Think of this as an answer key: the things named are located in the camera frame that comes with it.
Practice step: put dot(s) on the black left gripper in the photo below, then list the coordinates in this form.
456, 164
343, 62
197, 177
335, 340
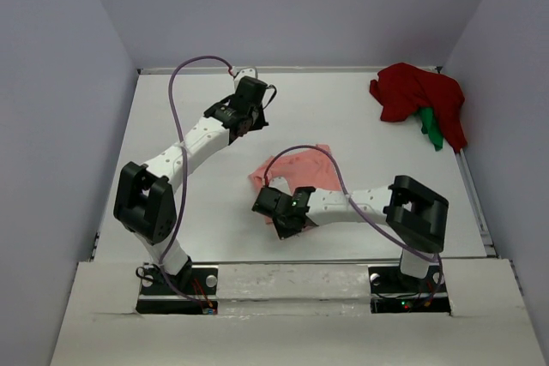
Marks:
261, 122

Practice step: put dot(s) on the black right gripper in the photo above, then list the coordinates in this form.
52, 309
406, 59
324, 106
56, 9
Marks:
284, 232

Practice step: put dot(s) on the pink t shirt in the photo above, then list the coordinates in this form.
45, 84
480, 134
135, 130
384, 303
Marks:
307, 167

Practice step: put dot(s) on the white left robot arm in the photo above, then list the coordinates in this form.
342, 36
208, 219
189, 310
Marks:
146, 193

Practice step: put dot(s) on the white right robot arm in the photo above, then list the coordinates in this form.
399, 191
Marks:
405, 212

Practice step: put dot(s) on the red t shirt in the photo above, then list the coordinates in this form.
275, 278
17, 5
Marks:
403, 89

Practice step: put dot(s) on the green t shirt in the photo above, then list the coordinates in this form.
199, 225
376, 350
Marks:
430, 128

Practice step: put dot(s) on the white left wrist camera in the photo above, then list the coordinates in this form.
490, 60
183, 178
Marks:
239, 73

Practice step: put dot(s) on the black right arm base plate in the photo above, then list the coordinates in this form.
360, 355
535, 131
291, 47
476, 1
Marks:
392, 292

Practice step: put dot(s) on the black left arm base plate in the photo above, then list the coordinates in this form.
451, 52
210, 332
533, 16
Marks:
198, 297

